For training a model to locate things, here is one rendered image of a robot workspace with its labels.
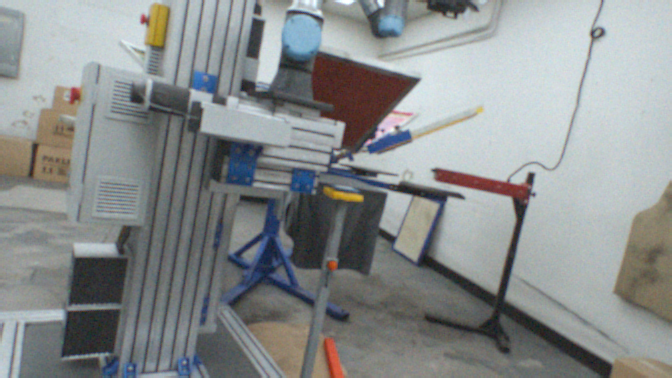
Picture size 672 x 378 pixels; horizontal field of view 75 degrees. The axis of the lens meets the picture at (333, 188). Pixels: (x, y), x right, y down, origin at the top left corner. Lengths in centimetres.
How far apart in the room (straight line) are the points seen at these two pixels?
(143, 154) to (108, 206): 19
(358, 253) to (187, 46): 125
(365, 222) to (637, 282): 180
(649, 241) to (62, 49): 639
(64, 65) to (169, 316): 533
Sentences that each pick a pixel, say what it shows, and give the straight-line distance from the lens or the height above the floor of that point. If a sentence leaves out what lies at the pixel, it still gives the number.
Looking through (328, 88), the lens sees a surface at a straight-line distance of 228.
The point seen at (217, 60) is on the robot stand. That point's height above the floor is 133.
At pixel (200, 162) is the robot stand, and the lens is 156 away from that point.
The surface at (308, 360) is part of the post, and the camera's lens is 199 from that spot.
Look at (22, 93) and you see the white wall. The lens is 682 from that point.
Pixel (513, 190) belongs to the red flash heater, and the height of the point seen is 106.
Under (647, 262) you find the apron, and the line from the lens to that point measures 326.
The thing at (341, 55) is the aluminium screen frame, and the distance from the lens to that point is 210.
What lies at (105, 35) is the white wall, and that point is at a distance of 668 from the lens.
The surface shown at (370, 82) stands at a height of 146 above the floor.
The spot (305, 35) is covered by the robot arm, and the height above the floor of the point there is 143.
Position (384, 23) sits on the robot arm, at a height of 152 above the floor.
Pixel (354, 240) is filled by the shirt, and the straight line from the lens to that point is 218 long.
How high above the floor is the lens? 115
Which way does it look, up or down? 6 degrees down
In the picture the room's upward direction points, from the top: 11 degrees clockwise
